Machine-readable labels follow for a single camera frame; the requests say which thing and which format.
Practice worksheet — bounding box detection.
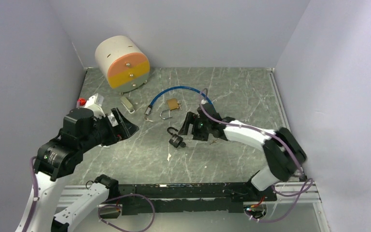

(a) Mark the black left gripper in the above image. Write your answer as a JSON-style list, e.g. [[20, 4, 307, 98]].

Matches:
[[80, 106, 139, 151]]

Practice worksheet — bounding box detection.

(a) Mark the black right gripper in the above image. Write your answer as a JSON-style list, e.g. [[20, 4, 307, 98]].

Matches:
[[178, 112, 212, 141]]

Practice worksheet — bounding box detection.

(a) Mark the brass padlock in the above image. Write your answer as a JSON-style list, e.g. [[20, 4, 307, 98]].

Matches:
[[159, 98, 181, 120]]

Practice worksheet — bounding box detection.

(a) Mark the black padlock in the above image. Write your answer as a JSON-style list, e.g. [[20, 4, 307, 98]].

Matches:
[[167, 127, 186, 148]]

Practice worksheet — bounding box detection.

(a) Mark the blue cable lock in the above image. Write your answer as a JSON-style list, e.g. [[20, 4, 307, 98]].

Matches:
[[144, 86, 200, 117]]

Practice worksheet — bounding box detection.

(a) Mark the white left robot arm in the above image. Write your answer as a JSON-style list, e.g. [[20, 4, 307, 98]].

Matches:
[[17, 108, 139, 232]]

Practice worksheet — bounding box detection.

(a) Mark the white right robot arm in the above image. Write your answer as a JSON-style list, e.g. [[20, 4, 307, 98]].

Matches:
[[178, 103, 307, 201]]

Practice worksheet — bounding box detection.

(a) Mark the beige cylinder drawer box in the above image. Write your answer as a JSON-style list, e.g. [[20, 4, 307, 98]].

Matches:
[[95, 35, 151, 94]]

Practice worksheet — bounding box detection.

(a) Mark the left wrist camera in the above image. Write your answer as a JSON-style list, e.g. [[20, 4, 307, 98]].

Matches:
[[76, 93, 105, 118]]

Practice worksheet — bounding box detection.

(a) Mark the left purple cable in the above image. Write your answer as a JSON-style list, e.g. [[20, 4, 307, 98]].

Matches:
[[98, 191, 157, 232]]

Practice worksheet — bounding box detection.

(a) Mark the purple cable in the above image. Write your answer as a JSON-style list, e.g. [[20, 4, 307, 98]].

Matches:
[[244, 179, 315, 224], [98, 191, 157, 232]]

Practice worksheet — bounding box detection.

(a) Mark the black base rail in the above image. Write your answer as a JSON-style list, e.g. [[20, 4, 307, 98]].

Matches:
[[102, 182, 277, 216]]

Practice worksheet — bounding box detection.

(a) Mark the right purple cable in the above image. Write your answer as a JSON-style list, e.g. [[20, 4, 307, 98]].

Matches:
[[244, 179, 315, 224]]

